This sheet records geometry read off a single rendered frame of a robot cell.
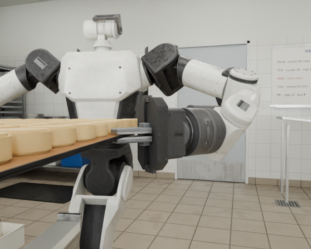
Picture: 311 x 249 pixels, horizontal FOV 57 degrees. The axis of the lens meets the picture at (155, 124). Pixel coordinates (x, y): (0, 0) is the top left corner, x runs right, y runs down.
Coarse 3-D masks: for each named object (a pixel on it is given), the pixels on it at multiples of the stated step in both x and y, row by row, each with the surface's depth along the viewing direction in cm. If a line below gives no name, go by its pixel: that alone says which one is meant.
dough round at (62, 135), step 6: (30, 126) 29; (36, 126) 29; (42, 126) 29; (48, 126) 29; (54, 126) 29; (60, 126) 29; (66, 126) 29; (72, 126) 30; (54, 132) 28; (60, 132) 29; (66, 132) 29; (72, 132) 30; (54, 138) 28; (60, 138) 29; (66, 138) 29; (72, 138) 30; (54, 144) 28; (60, 144) 29; (66, 144) 29; (72, 144) 30
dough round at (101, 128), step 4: (96, 124) 39; (100, 124) 40; (104, 124) 40; (96, 128) 39; (100, 128) 40; (104, 128) 40; (96, 132) 39; (100, 132) 40; (104, 132) 40; (96, 136) 40; (100, 136) 40; (104, 136) 41
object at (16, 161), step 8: (112, 136) 41; (80, 144) 31; (88, 144) 31; (48, 152) 25; (56, 152) 25; (16, 160) 20; (24, 160) 20; (32, 160) 20; (0, 168) 17; (8, 168) 17
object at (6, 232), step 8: (0, 224) 229; (8, 224) 229; (16, 224) 227; (24, 224) 226; (0, 232) 229; (8, 232) 229; (16, 232) 217; (0, 240) 202; (8, 240) 210; (16, 240) 218; (24, 240) 226; (0, 248) 202; (8, 248) 210; (16, 248) 218
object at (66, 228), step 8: (64, 216) 35; (72, 216) 35; (80, 216) 35; (56, 224) 34; (64, 224) 34; (72, 224) 34; (80, 224) 35; (48, 232) 32; (56, 232) 32; (64, 232) 32; (72, 232) 33; (40, 240) 30; (48, 240) 30; (56, 240) 30; (64, 240) 31; (72, 240) 33; (24, 248) 28; (32, 248) 28; (40, 248) 28; (48, 248) 28; (56, 248) 29; (64, 248) 31; (72, 248) 33
